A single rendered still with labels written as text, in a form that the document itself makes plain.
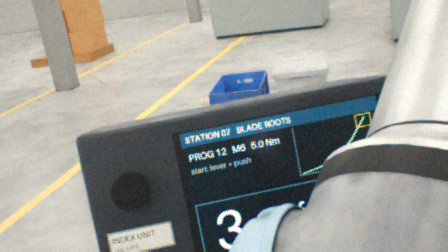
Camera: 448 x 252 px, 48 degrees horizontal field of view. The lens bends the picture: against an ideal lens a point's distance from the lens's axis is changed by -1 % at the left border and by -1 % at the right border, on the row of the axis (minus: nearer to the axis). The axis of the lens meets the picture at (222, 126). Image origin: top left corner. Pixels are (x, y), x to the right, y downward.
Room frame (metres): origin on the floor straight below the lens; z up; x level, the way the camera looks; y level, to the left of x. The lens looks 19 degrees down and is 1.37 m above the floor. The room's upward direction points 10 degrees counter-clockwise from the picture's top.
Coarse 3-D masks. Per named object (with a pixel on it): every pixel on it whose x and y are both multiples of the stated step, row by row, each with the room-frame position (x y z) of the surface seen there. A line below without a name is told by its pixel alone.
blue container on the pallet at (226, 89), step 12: (252, 72) 4.21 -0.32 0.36; (264, 72) 4.18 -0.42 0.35; (216, 84) 4.01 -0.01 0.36; (228, 84) 4.26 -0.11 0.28; (240, 84) 4.23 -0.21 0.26; (252, 84) 4.21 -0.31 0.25; (264, 84) 3.99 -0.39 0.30; (216, 96) 3.69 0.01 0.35; (228, 96) 3.67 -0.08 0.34; (240, 96) 3.65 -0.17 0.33; (252, 96) 3.63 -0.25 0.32
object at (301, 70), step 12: (276, 60) 4.00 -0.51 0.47; (288, 60) 3.94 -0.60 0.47; (300, 60) 3.87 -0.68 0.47; (312, 60) 3.81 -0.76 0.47; (324, 60) 3.73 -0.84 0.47; (276, 72) 3.62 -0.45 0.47; (288, 72) 3.56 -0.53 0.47; (300, 72) 3.53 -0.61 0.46; (312, 72) 3.51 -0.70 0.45; (324, 72) 3.49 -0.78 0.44; (276, 84) 3.59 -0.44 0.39; (288, 84) 3.57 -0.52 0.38; (300, 84) 3.55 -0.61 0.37; (312, 84) 3.53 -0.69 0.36
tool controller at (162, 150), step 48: (288, 96) 0.38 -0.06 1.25; (336, 96) 0.39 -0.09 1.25; (96, 144) 0.37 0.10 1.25; (144, 144) 0.37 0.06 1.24; (192, 144) 0.37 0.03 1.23; (240, 144) 0.37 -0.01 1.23; (288, 144) 0.37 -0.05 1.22; (336, 144) 0.37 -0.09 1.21; (96, 192) 0.36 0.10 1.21; (144, 192) 0.35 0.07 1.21; (192, 192) 0.36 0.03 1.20; (240, 192) 0.36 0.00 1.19; (288, 192) 0.36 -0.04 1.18; (144, 240) 0.35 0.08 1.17; (192, 240) 0.35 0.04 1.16
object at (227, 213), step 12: (252, 192) 0.36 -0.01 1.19; (204, 204) 0.36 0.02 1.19; (216, 204) 0.36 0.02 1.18; (228, 204) 0.36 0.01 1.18; (240, 204) 0.36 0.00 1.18; (252, 204) 0.36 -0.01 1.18; (204, 216) 0.35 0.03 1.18; (216, 216) 0.35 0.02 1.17; (228, 216) 0.35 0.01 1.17; (240, 216) 0.36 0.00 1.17; (252, 216) 0.36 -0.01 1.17; (204, 228) 0.35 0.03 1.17; (216, 228) 0.35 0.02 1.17; (228, 228) 0.35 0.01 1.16; (240, 228) 0.35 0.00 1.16; (204, 240) 0.35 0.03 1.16; (216, 240) 0.35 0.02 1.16; (228, 240) 0.35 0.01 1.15
